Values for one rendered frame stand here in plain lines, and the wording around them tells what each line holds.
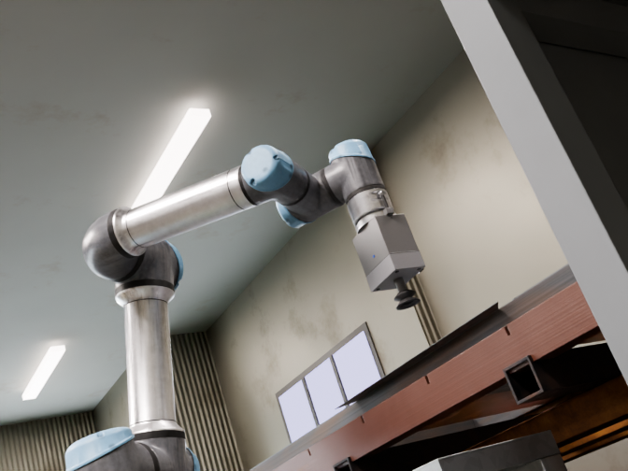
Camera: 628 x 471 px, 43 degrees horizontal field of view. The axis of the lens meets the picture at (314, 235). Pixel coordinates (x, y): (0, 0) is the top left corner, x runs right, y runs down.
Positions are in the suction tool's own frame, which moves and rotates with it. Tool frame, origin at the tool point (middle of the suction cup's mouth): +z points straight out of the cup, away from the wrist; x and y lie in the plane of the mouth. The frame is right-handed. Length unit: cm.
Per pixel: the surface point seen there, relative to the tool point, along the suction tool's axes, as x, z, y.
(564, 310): 3.2, 16.1, -33.0
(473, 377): 5.2, 17.5, -14.4
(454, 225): -247, -137, 240
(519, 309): -0.1, 11.5, -22.6
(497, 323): 0.4, 11.6, -18.1
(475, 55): 34, 3, -63
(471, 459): 19.2, 29.3, -24.9
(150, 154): -82, -224, 284
